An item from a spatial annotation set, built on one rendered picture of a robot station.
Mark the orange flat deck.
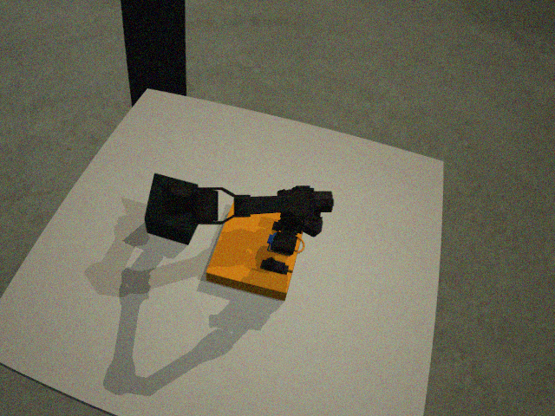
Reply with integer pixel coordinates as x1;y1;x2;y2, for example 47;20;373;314
206;212;297;301

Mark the blue micro servo with orange cable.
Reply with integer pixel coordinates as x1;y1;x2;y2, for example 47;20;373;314
267;233;305;254

